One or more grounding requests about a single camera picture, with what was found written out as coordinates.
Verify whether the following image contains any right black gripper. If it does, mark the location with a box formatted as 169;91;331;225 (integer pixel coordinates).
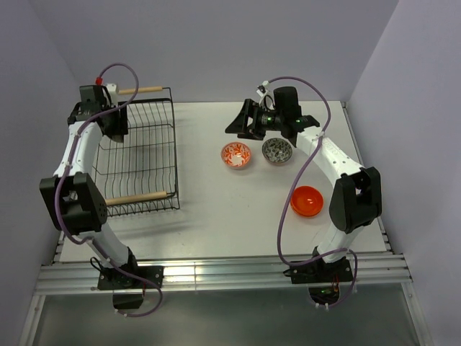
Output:
225;99;285;141

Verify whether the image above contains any orange white patterned bowl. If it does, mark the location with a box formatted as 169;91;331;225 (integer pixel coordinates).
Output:
220;142;251;169

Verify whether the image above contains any black floral patterned bowl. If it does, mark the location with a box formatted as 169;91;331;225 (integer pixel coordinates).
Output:
261;138;292;165

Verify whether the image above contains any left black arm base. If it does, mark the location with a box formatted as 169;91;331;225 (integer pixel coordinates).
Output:
97;266;164;312

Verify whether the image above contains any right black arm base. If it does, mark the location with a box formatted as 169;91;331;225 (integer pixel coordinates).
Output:
283;257;354;305

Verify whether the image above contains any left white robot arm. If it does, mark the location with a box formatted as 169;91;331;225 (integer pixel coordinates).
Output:
39;82;140;288

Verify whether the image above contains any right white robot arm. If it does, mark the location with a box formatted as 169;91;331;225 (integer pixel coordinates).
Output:
225;85;382;281

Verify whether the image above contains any plain orange bowl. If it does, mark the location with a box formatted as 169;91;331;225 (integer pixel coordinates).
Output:
290;185;324;217

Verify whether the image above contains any black wire dish rack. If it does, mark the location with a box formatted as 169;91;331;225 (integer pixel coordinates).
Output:
92;87;180;217

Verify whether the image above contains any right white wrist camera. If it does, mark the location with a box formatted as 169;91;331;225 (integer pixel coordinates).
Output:
256;81;274;110

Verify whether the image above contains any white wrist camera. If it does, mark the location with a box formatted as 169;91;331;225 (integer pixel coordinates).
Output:
104;83;119;107
256;81;274;110

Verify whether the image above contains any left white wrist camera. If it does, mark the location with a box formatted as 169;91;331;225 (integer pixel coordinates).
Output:
104;83;119;107

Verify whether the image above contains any far wooden rack handle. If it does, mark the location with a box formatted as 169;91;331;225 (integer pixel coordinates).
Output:
118;86;164;96

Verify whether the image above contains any wooden rack handle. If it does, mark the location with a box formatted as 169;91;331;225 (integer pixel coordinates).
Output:
118;86;164;96
105;191;168;206

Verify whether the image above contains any near wooden rack handle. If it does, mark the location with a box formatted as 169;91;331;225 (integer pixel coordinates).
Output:
105;191;168;206

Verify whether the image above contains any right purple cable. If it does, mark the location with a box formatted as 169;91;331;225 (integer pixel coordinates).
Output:
266;75;358;309

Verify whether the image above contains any purple cable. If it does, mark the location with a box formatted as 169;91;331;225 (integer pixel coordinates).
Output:
266;75;358;309
56;63;164;318

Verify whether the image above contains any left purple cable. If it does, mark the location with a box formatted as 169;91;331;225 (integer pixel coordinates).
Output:
56;63;164;318

